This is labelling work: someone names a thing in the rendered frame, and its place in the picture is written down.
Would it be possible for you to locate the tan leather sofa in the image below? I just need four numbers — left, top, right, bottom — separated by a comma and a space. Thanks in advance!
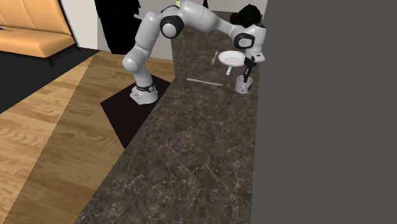
0, 0, 82, 67

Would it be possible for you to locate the long white knife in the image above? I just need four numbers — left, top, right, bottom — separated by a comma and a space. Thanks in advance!
186, 78, 224, 87

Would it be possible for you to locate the white plate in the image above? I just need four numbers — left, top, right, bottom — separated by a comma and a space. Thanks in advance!
218, 50, 247, 67

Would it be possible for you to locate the white cup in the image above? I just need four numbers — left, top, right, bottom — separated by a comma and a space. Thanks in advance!
234, 74, 254, 94

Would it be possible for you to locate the dark robot stand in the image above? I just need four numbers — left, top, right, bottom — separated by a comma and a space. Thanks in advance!
100, 74, 172, 150

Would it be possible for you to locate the black rounded object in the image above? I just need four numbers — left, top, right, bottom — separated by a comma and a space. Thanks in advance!
230, 4, 263, 29

